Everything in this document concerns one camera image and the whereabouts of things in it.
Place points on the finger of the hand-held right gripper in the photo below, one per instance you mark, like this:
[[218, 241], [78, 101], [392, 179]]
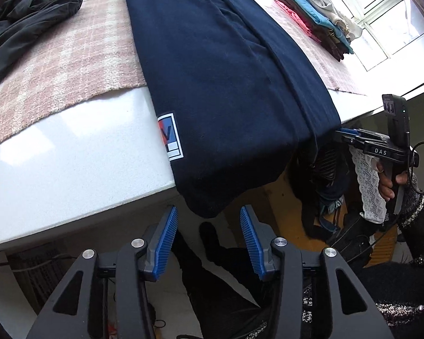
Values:
[[349, 131], [353, 141]]

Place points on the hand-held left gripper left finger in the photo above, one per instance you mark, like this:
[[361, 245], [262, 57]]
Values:
[[166, 243]]

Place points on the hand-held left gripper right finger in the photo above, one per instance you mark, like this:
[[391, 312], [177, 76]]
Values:
[[250, 243]]

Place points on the navy blue shirt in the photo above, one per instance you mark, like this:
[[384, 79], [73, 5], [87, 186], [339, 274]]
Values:
[[215, 77]]

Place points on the stack of folded clothes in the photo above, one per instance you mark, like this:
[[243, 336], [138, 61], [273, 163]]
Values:
[[314, 14]]

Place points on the person's right hand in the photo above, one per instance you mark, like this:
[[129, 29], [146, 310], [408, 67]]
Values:
[[387, 187]]

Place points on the person's black shoe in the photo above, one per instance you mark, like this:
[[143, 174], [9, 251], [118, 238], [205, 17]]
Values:
[[210, 236]]

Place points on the white lace cloth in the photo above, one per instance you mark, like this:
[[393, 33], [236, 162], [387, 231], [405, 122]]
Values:
[[367, 183]]

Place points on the person's black pants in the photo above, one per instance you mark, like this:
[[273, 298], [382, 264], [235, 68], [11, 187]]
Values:
[[219, 282]]

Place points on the dark cloth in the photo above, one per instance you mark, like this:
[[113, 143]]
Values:
[[321, 183]]

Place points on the person's black jacket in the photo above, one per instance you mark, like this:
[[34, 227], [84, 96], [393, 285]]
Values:
[[374, 289]]

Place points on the pink plaid blanket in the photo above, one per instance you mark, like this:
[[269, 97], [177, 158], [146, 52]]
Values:
[[74, 60]]

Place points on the dark grey garment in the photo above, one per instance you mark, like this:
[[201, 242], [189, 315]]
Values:
[[21, 24]]

